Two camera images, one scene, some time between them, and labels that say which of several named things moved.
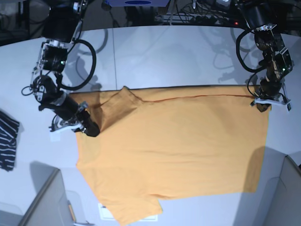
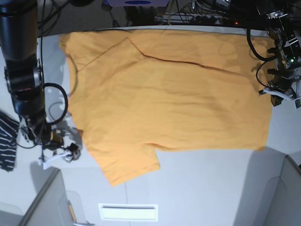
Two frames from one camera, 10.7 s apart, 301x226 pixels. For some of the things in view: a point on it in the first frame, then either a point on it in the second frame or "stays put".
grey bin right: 277,200 stays put
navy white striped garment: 9,133 stays put
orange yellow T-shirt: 160,143 → 134,92
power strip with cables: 187,18 stays put
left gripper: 67,110 → 51,139
